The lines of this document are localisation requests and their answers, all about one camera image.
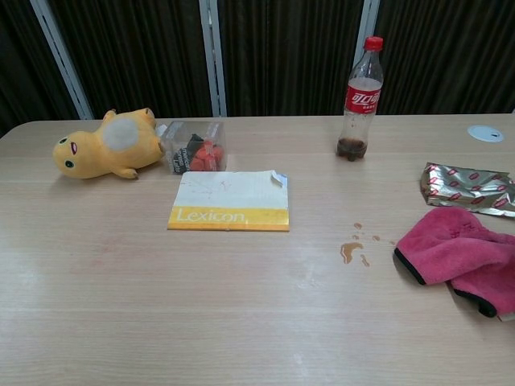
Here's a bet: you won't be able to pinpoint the black pleated curtain panel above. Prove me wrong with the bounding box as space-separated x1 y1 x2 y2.
373 0 515 116
0 0 80 138
217 0 368 117
47 0 212 120

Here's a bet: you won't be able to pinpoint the clear plastic box red pieces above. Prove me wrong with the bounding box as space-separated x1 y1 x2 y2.
156 120 229 176

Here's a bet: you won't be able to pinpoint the yellow plush toy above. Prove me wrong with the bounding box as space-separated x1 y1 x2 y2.
52 107 165 180

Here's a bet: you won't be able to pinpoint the brown liquid spill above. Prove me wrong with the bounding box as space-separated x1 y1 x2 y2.
340 221 398 269

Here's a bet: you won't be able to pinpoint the pink microfiber cloth black edging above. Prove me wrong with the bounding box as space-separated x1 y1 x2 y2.
393 207 515 318

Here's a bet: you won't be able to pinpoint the white metal partition post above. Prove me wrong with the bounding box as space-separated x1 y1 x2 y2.
356 0 381 81
198 0 229 118
30 0 94 121

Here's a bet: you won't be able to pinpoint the white round table grommet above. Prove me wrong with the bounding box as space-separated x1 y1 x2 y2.
467 124 505 142

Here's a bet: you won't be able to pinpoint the silver foil snack bag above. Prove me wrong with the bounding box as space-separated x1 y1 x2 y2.
419 162 515 219

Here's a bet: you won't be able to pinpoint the white yellow Lexicon book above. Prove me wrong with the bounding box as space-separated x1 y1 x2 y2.
167 169 291 233

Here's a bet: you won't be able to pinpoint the cola bottle red cap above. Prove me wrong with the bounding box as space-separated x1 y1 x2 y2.
336 35 383 162

